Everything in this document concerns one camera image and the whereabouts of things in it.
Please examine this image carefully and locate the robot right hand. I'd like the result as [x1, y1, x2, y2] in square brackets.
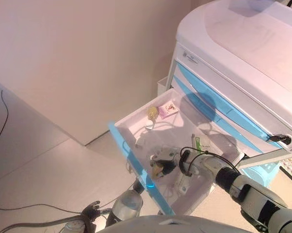
[148, 145, 182, 179]

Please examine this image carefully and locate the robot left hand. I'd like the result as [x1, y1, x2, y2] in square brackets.
[81, 200, 102, 221]

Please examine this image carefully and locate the yellow pill bottle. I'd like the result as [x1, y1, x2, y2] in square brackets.
[152, 164, 165, 179]

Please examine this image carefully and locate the cart drawer blue front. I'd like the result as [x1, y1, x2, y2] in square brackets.
[108, 87, 245, 216]

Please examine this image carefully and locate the blue white medicine box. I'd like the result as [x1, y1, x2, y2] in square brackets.
[172, 176, 192, 195]

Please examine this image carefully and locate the green white medicine box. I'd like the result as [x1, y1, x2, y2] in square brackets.
[191, 133, 211, 152]

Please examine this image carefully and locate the pink white medicine box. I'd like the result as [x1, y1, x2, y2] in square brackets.
[157, 100, 179, 119]

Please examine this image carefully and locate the silver robot left leg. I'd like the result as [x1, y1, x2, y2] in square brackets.
[106, 179, 145, 228]

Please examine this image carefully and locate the yellow round mesh object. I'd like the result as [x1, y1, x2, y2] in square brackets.
[147, 106, 159, 121]

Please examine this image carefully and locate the light blue waste bin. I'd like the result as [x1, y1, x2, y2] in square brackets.
[240, 161, 282, 185]

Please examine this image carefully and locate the black cart key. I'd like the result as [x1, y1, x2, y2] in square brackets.
[269, 134, 292, 145]

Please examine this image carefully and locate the white blue medical cart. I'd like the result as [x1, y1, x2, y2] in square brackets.
[157, 0, 292, 185]

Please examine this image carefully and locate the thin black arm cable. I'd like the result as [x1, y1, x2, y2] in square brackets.
[179, 147, 241, 175]

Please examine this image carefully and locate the thick black cable hose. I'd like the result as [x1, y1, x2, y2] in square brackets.
[0, 216, 88, 233]

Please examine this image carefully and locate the thin dark floor cable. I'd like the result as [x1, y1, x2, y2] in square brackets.
[0, 199, 117, 216]

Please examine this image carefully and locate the thin dark hanging cable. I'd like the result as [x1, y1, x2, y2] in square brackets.
[0, 90, 10, 156]

